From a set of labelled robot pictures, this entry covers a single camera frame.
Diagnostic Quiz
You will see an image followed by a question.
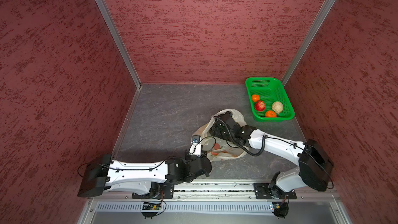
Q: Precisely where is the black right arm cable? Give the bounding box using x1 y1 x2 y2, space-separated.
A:
217 116 266 157

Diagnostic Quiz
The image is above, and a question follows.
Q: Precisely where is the right aluminium corner post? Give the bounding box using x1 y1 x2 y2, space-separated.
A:
282 0 336 86

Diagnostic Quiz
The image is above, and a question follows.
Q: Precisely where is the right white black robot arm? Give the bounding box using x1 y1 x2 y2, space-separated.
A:
204 118 334 200

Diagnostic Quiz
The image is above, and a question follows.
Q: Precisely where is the small orange tangerine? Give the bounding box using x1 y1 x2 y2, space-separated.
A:
251 94 260 102

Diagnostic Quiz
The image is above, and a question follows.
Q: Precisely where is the beige bumpy round fruit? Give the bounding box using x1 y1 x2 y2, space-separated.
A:
272 101 284 115

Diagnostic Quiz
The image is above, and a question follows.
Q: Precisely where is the left aluminium corner post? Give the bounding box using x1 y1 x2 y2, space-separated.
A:
95 0 142 90

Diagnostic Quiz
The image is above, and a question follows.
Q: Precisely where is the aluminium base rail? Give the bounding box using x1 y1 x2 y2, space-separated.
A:
88 178 341 201

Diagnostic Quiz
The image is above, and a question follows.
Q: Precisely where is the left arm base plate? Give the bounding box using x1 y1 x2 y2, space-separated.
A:
131 183 175 200

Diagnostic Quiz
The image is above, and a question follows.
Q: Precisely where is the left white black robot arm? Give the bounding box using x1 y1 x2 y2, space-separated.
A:
77 153 212 198

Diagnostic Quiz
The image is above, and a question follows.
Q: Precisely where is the large orange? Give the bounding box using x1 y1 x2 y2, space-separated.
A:
265 111 277 118

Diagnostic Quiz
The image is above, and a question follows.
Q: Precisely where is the printed translucent plastic bag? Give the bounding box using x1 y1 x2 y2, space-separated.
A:
193 109 247 162

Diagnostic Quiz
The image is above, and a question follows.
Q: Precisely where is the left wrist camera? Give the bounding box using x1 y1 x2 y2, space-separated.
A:
189 135 202 157

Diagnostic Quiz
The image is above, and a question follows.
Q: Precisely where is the aluminium corner post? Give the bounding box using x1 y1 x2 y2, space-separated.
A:
95 0 142 90
282 0 336 86

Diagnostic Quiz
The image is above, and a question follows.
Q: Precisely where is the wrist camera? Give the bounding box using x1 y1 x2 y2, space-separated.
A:
214 111 241 132
189 135 202 157

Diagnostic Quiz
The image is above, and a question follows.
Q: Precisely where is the red apple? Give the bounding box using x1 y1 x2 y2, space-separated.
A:
255 101 266 112

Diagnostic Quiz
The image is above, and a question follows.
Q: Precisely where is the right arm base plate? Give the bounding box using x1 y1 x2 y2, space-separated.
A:
253 183 297 200

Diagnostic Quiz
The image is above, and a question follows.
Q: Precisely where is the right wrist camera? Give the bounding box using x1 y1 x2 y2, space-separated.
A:
214 111 241 132

